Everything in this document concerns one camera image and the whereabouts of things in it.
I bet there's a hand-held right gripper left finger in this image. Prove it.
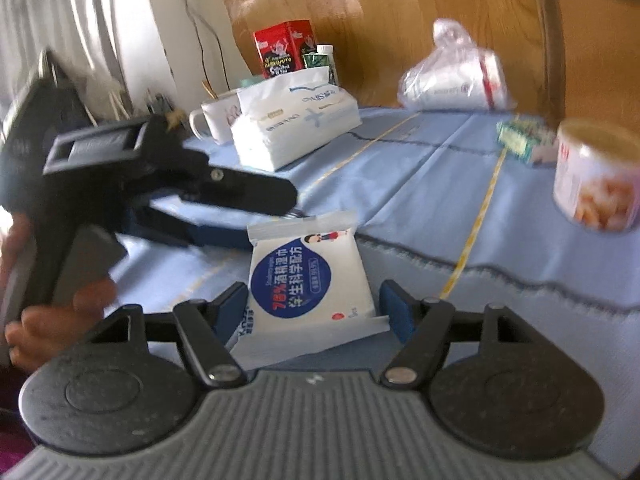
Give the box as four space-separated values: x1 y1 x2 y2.
92 281 250 390

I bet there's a white mug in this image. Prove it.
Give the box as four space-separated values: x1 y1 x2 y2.
188 88 247 146

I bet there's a person's left hand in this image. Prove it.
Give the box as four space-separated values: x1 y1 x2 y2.
0 219 119 372

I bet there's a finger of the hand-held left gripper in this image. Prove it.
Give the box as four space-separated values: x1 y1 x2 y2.
129 204 251 251
145 160 299 217

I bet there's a green bottle with white cap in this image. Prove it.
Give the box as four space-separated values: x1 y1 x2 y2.
303 44 340 86

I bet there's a white tissue pack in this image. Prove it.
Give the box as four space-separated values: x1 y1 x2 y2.
230 66 364 171

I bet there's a white wet wipes packet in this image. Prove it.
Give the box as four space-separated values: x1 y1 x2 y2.
227 211 392 369

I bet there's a red tin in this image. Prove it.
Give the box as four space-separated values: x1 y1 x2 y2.
252 20 317 80

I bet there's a brown woven chair backrest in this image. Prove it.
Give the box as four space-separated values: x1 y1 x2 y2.
536 0 640 131

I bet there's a thin black cable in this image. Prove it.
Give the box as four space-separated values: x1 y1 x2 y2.
164 0 232 98

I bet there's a blue tablecloth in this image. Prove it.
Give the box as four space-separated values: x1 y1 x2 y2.
107 105 640 411

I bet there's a green patterned packet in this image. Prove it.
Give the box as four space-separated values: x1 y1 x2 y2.
495 117 559 166

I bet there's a wooden board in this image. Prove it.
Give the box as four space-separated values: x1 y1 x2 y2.
215 0 640 111

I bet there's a grey curtain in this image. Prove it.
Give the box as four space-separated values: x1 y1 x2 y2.
0 0 177 126

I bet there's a plastic bag with white roll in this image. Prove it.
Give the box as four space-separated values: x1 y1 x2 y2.
397 18 517 111

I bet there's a person's magenta clothing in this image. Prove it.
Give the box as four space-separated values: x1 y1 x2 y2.
0 364 37 463

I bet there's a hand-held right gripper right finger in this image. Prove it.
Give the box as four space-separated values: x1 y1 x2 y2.
378 280 545 389

